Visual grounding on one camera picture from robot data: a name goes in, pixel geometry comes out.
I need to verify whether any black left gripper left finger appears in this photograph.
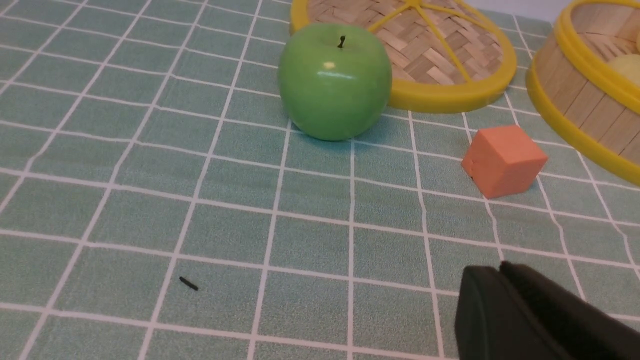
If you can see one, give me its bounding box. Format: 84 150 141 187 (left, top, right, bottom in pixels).
454 265 573 360

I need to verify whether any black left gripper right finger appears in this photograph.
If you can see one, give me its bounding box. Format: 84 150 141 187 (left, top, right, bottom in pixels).
499 260 640 360

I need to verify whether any yellow bun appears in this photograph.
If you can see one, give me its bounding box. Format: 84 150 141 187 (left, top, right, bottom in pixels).
607 54 640 87

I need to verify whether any bamboo steamer tray yellow rim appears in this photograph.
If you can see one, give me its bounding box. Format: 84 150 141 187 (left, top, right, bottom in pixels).
525 0 640 185

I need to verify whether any bamboo steamer lid yellow rim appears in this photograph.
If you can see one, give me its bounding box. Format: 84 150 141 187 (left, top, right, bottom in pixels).
289 0 517 113

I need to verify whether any orange cube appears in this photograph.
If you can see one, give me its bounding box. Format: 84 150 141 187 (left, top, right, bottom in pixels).
461 125 548 199

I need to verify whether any green apple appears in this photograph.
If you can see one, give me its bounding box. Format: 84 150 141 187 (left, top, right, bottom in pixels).
278 23 393 142

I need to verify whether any small black debris piece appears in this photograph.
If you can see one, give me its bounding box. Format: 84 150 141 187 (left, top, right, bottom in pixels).
178 276 199 291

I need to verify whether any green checkered tablecloth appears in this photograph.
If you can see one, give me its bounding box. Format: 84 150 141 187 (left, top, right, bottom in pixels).
0 0 640 360

